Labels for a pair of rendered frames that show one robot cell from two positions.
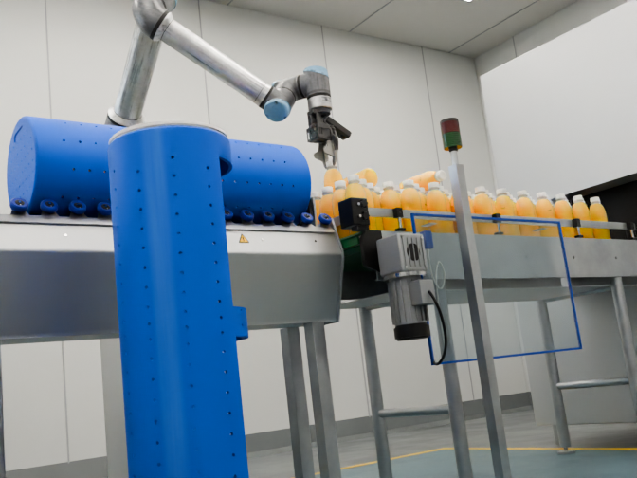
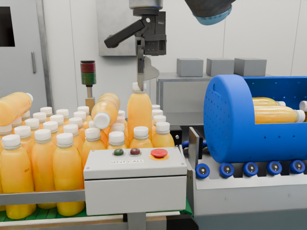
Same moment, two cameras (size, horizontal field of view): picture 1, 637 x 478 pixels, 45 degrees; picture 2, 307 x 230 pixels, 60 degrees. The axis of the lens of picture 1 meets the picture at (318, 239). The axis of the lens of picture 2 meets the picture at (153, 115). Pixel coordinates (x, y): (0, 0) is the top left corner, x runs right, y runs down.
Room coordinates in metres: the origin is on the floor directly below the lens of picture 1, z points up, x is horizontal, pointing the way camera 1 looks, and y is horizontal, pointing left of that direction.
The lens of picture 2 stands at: (3.32, 0.35, 1.33)
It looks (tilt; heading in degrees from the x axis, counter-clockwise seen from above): 15 degrees down; 212
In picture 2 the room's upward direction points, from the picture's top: straight up
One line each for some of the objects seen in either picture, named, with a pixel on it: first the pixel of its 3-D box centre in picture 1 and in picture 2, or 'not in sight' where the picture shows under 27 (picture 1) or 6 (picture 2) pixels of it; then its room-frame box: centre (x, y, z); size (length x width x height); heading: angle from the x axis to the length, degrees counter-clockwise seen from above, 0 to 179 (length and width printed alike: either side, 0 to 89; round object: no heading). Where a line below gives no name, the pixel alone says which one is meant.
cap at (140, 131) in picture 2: not in sight; (140, 133); (2.76, -0.03, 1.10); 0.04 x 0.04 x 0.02
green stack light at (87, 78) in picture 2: (451, 140); (88, 78); (2.49, -0.49, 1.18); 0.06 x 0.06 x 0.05
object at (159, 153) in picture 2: not in sight; (159, 153); (2.87, 0.09, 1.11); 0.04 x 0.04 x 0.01
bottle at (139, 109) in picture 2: (335, 192); (139, 121); (2.70, -0.08, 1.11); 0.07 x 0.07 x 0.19
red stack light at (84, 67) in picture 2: (449, 128); (87, 67); (2.49, -0.49, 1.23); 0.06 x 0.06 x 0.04
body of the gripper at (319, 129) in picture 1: (320, 126); (149, 34); (2.68, -0.06, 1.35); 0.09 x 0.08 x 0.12; 127
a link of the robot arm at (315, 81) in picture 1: (317, 83); not in sight; (2.69, -0.06, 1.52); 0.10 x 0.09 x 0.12; 69
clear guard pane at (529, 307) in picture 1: (502, 285); not in sight; (2.72, -0.63, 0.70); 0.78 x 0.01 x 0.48; 128
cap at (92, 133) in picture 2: not in sight; (92, 134); (2.84, -0.14, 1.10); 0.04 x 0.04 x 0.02
